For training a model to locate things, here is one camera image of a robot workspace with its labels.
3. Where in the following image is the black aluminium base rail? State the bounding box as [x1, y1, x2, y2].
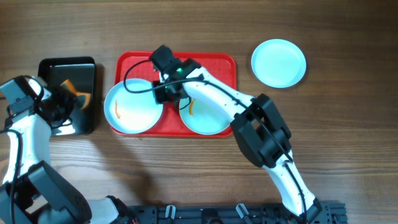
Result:
[124, 203, 348, 224]

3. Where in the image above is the light blue plate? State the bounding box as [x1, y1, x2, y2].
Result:
[251, 39, 307, 88]
[104, 78, 163, 134]
[178, 98, 229, 135]

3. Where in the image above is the red plastic tray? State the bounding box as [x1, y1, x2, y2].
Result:
[114, 51, 237, 138]

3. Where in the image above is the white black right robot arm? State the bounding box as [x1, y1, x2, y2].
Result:
[149, 45, 322, 223]

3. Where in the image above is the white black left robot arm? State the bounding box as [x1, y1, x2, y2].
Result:
[1, 75, 137, 223]

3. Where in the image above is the orange green sponge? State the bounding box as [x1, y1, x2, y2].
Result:
[60, 79, 91, 110]

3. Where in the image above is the light blue plate top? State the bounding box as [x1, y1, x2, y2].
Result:
[104, 78, 163, 134]

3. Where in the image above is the black water basin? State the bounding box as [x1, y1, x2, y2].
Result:
[38, 57, 96, 136]

